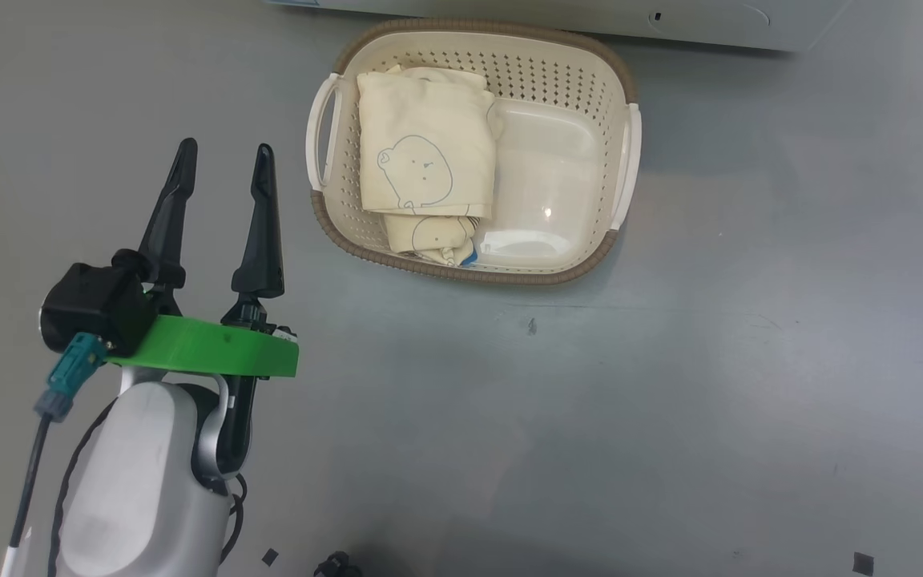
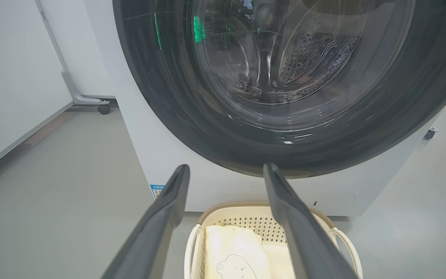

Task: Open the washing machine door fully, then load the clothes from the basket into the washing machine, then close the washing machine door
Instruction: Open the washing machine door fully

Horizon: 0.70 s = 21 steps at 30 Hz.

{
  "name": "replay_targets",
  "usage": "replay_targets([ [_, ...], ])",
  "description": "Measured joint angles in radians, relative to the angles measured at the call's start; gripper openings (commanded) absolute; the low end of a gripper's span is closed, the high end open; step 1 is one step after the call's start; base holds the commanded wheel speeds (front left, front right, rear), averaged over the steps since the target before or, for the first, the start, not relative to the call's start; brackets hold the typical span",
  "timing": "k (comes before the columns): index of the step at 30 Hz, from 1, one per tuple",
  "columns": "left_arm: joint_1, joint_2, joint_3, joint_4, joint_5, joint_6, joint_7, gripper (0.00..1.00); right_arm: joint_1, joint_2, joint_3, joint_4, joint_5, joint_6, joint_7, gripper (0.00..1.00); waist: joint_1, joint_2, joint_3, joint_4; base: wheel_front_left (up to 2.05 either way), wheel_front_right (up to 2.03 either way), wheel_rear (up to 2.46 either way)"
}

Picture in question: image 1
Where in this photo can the black floor tape mark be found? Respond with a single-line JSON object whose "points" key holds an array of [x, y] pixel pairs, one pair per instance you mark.
{"points": [[269, 557], [863, 562]]}

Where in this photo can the cream perforated laundry basket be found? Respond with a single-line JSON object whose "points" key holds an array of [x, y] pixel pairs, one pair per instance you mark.
{"points": [[558, 168]]}

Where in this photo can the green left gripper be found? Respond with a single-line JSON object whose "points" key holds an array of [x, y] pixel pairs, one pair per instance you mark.
{"points": [[205, 349]]}

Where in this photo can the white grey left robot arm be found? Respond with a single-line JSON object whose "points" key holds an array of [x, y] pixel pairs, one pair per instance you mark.
{"points": [[137, 481]]}

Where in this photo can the cream garment with bear print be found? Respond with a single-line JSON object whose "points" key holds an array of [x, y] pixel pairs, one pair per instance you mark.
{"points": [[421, 136]]}

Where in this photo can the round white filter cover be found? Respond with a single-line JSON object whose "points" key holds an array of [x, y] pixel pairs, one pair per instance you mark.
{"points": [[710, 12]]}

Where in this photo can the white front-load washing machine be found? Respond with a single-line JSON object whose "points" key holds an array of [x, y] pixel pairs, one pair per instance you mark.
{"points": [[509, 16]]}

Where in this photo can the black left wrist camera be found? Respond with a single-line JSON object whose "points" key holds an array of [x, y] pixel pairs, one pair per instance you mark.
{"points": [[93, 308]]}

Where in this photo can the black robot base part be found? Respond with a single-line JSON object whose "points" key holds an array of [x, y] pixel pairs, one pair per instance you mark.
{"points": [[337, 566]]}

